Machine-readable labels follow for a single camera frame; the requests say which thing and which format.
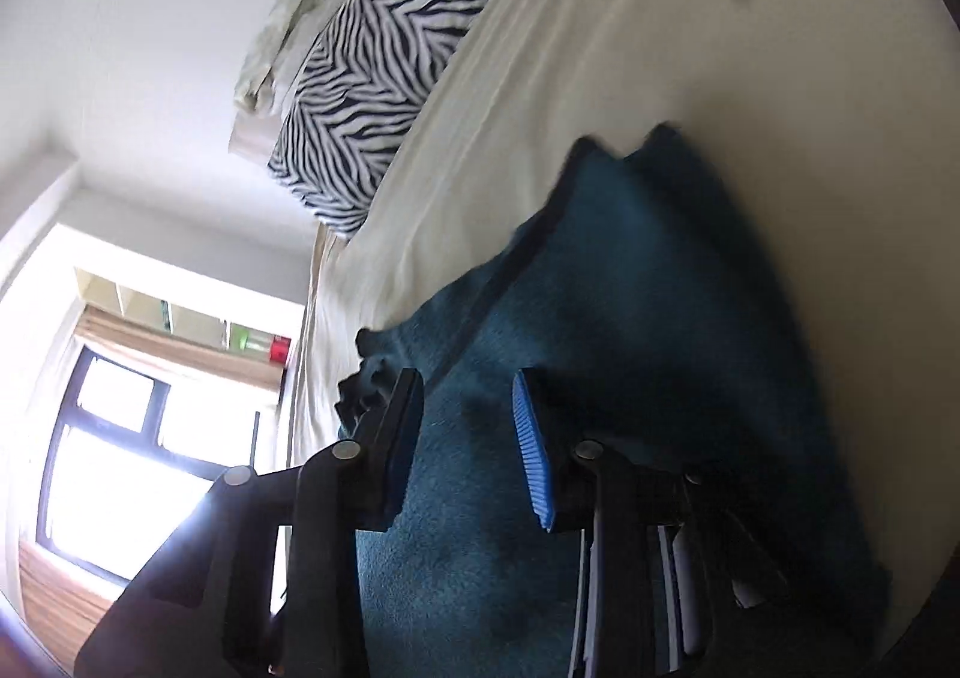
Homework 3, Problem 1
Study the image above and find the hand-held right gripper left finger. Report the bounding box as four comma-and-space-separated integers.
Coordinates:
75, 368, 425, 678

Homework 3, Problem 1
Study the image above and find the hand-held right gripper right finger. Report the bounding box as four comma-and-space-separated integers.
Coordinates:
512, 367, 722, 678

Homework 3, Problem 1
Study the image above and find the dark green knit sweater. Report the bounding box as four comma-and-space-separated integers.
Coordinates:
334, 121, 895, 678

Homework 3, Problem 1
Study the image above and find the beige curtain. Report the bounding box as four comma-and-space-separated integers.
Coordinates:
79, 307, 290, 395
15, 541, 130, 653

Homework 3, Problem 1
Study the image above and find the black framed window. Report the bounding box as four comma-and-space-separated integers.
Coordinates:
34, 346, 265, 587

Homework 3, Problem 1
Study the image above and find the white open shelf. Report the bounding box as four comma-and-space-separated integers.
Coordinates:
73, 265, 302, 368

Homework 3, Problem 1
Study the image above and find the zebra print pillow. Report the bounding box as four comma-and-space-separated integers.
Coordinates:
266, 0, 515, 239

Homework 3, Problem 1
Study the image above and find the bed with beige sheet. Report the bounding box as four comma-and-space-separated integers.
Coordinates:
289, 0, 960, 658

